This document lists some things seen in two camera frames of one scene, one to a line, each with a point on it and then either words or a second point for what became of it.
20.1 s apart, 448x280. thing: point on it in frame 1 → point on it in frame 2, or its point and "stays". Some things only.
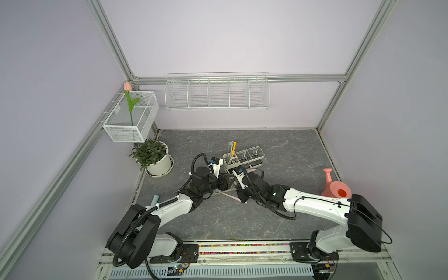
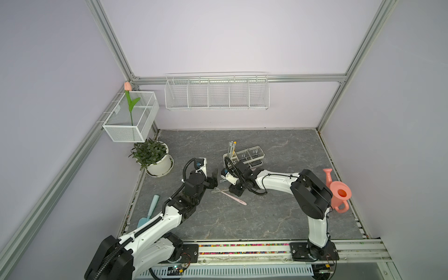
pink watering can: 335,189 stays
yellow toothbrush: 234,145 stays
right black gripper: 240,196 → 234,191
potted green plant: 153,157 stays
